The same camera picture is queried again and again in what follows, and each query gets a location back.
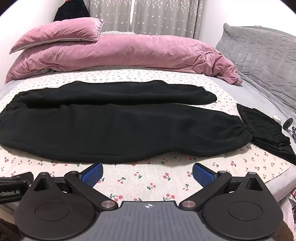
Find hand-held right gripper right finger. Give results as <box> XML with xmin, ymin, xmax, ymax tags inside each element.
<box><xmin>179</xmin><ymin>162</ymin><xmax>266</xmax><ymax>212</ymax></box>

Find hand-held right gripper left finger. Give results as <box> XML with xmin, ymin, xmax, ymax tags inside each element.
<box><xmin>30</xmin><ymin>162</ymin><xmax>118</xmax><ymax>212</ymax></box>

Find black fleece pants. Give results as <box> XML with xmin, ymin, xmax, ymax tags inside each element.
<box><xmin>0</xmin><ymin>80</ymin><xmax>254</xmax><ymax>163</ymax></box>

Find folded black pants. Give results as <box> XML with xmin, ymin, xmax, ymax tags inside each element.
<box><xmin>236</xmin><ymin>103</ymin><xmax>296</xmax><ymax>165</ymax></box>

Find cherry-print blanket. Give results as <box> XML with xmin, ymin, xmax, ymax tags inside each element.
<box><xmin>0</xmin><ymin>68</ymin><xmax>294</xmax><ymax>209</ymax></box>

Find pink velvet duvet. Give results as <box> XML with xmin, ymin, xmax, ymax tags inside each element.
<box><xmin>5</xmin><ymin>32</ymin><xmax>243</xmax><ymax>85</ymax></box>

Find grey quilted headboard cushion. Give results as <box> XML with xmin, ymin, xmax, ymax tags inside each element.
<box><xmin>215</xmin><ymin>23</ymin><xmax>296</xmax><ymax>116</ymax></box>

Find striped grey pillow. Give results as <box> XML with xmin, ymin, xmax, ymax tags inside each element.
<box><xmin>99</xmin><ymin>31</ymin><xmax>137</xmax><ymax>36</ymax></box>

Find pink velvet pillow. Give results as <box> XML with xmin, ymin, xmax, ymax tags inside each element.
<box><xmin>9</xmin><ymin>17</ymin><xmax>106</xmax><ymax>55</ymax></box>

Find black garment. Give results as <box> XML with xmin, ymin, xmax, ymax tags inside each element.
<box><xmin>54</xmin><ymin>0</ymin><xmax>90</xmax><ymax>22</ymax></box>

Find grey star-print curtain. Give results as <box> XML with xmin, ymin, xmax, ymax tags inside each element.
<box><xmin>89</xmin><ymin>0</ymin><xmax>201</xmax><ymax>40</ymax></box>

